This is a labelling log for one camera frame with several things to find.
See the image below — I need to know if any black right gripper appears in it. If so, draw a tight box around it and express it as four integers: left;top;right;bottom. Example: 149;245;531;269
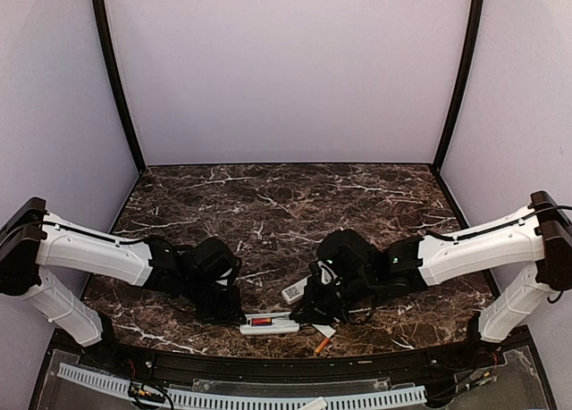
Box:
288;270;375;326

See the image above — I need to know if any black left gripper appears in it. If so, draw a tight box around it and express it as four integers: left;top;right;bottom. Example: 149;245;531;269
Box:
182;275;247;327

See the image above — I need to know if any slim white remote with QR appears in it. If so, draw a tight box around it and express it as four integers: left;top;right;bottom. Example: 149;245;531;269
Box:
281;278;307;305

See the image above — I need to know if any white remote with buttons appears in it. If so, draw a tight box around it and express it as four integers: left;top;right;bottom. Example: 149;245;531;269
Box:
240;317;299;336

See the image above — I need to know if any white battery cover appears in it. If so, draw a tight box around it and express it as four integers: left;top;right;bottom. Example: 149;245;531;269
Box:
299;397;328;410
313;324;336;339

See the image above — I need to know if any orange battery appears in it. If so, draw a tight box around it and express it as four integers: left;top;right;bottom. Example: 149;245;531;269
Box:
250;318;273;327
314;338;330;355

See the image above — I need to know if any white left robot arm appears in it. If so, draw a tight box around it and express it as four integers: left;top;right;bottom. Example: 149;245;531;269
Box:
1;197;246;371

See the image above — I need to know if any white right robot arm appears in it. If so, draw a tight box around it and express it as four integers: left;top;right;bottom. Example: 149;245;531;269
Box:
290;191;571;369

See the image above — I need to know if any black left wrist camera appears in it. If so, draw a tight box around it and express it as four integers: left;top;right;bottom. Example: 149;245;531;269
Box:
192;238;242;287

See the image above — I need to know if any white slotted cable duct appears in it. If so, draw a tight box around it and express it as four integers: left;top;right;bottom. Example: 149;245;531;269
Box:
57;363;426;409

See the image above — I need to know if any black left frame post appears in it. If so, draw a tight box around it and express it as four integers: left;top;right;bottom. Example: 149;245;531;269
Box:
91;0;147;174

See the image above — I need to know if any black frame post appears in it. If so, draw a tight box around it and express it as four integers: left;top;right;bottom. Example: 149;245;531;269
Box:
91;0;147;174
432;0;484;175

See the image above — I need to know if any black right frame post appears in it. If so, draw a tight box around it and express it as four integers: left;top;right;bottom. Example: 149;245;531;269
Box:
432;0;484;175

